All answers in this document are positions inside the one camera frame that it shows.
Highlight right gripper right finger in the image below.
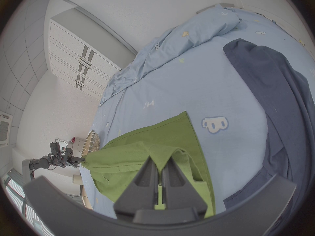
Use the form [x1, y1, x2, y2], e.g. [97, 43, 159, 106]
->
[161, 156, 208, 214]

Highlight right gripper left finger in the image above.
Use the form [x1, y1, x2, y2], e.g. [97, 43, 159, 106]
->
[113, 156, 159, 214]

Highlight green shorts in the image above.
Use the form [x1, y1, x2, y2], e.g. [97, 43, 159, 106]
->
[80, 111, 216, 218]

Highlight round woven basket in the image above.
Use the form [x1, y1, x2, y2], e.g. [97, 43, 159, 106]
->
[81, 130, 101, 157]

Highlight bed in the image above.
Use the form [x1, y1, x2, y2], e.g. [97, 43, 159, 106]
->
[79, 0, 315, 221]

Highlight dark blue garment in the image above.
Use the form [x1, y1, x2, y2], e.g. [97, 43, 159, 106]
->
[223, 39, 315, 209]

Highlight pale chest of drawers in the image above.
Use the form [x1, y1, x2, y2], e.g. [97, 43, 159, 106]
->
[67, 137, 87, 157]

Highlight window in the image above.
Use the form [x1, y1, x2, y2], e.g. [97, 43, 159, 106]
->
[1, 169, 53, 233]

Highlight white ceiling air conditioner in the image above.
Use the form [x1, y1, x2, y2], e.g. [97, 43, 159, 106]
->
[0, 113, 13, 147]

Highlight white wardrobe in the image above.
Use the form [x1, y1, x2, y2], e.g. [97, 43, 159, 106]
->
[49, 19, 122, 103]

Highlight pale blue quilt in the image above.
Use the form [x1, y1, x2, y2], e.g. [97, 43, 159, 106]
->
[100, 4, 248, 108]

